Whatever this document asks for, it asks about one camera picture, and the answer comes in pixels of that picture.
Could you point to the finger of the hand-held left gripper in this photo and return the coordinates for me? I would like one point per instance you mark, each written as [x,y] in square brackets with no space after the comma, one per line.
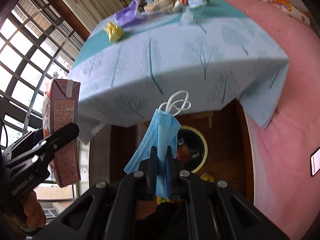
[35,136]
[66,132]

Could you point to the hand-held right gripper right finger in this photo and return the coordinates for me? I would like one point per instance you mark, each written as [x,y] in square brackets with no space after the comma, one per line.
[168,176]

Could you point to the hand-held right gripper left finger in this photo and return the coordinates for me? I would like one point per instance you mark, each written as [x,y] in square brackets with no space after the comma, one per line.
[152,176]

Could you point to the pink drink carton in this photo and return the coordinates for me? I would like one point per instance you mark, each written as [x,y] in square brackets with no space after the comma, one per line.
[65,120]

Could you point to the yellow-rimmed round bin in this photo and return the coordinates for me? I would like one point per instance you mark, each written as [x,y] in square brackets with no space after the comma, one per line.
[204,152]

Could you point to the blue face mask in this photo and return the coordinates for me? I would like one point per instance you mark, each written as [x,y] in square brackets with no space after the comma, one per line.
[161,130]

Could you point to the purple plastic bag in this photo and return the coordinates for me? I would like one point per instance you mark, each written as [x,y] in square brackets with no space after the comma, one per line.
[128,14]

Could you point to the person's left hand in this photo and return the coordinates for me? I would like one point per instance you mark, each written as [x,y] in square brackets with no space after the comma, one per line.
[33,212]

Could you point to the orange wrapper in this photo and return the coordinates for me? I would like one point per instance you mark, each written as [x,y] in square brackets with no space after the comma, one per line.
[184,153]

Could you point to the yellow slipper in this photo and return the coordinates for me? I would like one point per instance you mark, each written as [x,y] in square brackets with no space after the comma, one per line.
[208,177]

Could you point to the window grille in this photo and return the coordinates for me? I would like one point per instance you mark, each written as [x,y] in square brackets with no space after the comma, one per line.
[27,62]

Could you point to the yellow crumpled paper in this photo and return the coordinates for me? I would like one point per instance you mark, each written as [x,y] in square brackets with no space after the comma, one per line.
[114,31]

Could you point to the pink bed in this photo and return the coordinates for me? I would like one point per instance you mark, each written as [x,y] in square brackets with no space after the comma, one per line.
[287,92]

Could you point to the smartphone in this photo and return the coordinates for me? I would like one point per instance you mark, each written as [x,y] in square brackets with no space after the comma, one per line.
[315,162]

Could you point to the small white carton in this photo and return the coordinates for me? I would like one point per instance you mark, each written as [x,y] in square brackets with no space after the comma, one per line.
[149,8]

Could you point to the clear crumpled plastic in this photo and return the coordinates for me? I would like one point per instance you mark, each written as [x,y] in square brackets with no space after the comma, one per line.
[187,18]

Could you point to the cream crumpled wrapper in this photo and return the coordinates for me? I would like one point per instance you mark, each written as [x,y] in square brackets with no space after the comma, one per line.
[166,2]

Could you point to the green snack packet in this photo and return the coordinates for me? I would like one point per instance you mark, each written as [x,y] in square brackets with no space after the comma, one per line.
[197,0]

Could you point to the wooden table frame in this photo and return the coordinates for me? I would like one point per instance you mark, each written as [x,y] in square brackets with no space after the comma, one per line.
[210,120]

